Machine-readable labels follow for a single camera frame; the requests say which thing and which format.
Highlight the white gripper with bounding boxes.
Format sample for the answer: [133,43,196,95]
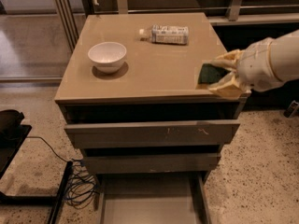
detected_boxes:
[207,37,284,100]

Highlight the green and yellow sponge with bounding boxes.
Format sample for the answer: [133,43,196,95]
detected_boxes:
[197,63,229,84]

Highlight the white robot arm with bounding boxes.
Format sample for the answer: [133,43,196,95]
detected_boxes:
[207,31,299,100]

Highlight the grey middle drawer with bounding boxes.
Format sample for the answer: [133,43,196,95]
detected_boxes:
[83,153,221,174]

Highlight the grey drawer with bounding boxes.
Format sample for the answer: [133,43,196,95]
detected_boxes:
[64,119,239,148]
[83,153,221,174]
[96,173,212,224]

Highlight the grey drawer cabinet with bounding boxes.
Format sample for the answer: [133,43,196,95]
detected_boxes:
[53,12,252,185]

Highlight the grey top drawer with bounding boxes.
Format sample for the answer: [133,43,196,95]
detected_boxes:
[64,119,239,148]

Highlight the grey bottom drawer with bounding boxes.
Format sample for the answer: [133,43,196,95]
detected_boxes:
[96,173,212,224]

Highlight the small dark floor object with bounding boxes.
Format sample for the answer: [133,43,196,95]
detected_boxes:
[283,100,299,118]

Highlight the clear plastic labelled bottle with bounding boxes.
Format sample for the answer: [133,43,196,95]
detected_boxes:
[138,24,189,45]

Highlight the white ceramic bowl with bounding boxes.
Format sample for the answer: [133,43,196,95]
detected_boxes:
[88,42,127,74]

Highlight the black round object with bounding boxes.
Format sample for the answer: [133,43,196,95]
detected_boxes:
[0,109,24,136]

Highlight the metal railing frame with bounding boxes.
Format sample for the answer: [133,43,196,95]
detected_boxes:
[54,0,299,49]

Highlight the black and blue cables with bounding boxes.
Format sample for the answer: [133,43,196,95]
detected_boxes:
[26,135,101,209]

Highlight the black stand frame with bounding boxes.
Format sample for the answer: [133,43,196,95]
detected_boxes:
[0,128,76,224]

